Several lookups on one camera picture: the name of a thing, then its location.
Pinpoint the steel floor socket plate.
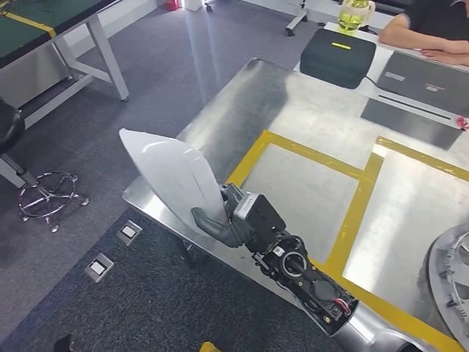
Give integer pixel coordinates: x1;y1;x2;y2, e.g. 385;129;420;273
84;252;115;284
115;219;144;247

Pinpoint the clear bottle green liquid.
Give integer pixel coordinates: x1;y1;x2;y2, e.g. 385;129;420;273
337;0;376;35

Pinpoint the person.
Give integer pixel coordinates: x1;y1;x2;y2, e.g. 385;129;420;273
379;0;469;68

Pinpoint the yellow tape strip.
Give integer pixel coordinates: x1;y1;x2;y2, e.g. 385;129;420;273
0;10;57;39

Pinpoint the white frame desk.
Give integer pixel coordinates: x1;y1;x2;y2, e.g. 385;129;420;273
0;0;130;188

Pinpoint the chrome stool base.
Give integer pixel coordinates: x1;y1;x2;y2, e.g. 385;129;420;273
17;171;90;234

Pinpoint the green desk mat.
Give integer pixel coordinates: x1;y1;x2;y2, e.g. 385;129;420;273
0;0;118;69

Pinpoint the white plastic shell part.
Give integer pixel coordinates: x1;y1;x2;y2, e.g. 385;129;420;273
119;128;229;239

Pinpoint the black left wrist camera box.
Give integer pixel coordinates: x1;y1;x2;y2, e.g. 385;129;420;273
53;334;74;352

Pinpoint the silver wheel hubcap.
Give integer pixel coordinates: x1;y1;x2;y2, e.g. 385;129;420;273
428;223;469;351

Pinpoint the grey laptop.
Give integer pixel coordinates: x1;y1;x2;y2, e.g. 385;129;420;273
360;51;469;152

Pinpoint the black stool seat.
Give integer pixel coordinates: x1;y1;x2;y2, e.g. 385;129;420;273
0;98;26;156

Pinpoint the stainless steel workbench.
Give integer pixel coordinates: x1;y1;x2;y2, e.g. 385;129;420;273
122;57;469;352

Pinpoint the white desk with castor legs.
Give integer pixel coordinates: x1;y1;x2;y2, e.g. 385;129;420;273
203;0;310;37

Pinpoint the black hard case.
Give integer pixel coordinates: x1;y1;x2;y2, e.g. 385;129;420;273
299;28;377;90

